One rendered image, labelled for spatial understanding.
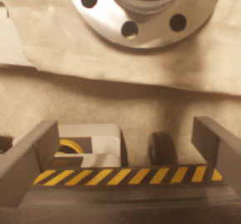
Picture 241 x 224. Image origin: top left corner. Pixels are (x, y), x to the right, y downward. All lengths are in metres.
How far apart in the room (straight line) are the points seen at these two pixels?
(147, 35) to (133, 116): 0.29
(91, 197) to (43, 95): 0.38
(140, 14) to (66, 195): 0.28
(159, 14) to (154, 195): 0.27
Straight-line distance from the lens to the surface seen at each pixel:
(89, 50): 0.33
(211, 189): 0.27
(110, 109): 0.52
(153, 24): 0.31
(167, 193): 0.25
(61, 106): 0.55
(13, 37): 0.41
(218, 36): 0.39
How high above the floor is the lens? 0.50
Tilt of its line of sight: 74 degrees down
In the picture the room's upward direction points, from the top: 180 degrees clockwise
